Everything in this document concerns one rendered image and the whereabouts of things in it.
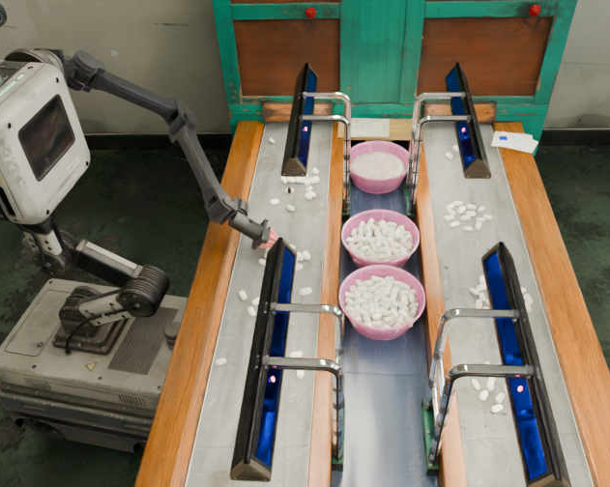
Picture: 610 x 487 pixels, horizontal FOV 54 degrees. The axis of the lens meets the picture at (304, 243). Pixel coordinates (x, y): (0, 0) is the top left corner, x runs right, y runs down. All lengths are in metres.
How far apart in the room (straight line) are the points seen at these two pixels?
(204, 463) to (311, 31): 1.65
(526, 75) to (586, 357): 1.25
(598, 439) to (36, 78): 1.68
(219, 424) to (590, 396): 0.98
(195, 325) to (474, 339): 0.83
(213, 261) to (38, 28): 2.19
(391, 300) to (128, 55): 2.38
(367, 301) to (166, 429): 0.71
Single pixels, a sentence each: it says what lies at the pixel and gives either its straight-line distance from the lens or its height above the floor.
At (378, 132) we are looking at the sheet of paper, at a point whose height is 0.78.
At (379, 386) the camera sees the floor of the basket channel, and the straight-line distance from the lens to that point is 1.77.
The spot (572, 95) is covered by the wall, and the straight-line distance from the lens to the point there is 3.90.
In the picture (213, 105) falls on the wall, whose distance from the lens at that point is 3.75.
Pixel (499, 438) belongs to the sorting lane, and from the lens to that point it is 1.66.
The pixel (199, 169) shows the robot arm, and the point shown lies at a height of 0.99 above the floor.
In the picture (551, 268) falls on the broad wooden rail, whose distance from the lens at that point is 2.06.
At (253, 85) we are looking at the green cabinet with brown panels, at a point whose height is 0.92.
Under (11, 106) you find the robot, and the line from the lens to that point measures 1.63.
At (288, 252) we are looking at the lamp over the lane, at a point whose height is 1.08.
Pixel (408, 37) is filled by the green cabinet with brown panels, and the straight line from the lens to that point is 2.48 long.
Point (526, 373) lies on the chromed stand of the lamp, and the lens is 1.32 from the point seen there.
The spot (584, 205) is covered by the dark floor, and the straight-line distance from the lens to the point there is 3.62.
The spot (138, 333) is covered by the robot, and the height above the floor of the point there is 0.47.
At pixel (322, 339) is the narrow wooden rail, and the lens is 1.75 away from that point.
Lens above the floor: 2.16
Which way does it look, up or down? 43 degrees down
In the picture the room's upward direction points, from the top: 3 degrees counter-clockwise
